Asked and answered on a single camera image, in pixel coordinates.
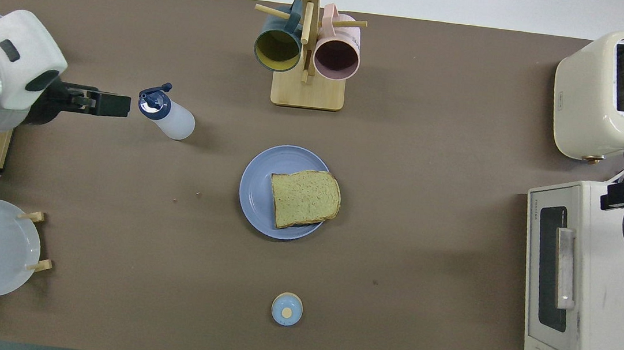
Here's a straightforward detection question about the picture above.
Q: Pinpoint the pink mug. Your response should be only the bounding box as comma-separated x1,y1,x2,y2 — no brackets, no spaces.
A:
311,2,366,84

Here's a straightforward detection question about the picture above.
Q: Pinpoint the white toaster oven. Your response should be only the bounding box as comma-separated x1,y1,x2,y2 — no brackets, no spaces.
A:
511,175,624,350

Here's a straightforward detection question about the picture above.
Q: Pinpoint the clear squeeze bottle blue cap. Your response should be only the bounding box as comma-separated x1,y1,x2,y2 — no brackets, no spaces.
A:
135,80,200,143

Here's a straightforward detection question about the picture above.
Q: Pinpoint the blue round plate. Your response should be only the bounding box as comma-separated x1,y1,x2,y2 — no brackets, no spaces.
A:
234,141,339,245

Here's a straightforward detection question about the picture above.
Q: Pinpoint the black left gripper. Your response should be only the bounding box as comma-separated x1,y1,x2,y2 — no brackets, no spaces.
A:
25,76,133,134

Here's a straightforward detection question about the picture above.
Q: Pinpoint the cream two-slot toaster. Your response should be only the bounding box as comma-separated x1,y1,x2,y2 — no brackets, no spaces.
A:
546,24,624,166

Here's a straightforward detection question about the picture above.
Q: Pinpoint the dark teal mug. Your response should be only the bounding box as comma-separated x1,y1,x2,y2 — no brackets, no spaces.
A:
251,0,308,75

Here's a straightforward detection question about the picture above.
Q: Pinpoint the brown table mat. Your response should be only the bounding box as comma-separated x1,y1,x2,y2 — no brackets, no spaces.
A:
0,0,624,350

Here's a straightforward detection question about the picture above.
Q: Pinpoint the wooden mug tree stand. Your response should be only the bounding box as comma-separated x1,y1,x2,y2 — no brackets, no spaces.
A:
245,0,370,114

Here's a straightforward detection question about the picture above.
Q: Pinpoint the toasted bread slice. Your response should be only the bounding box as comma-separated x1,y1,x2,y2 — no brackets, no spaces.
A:
265,165,345,236

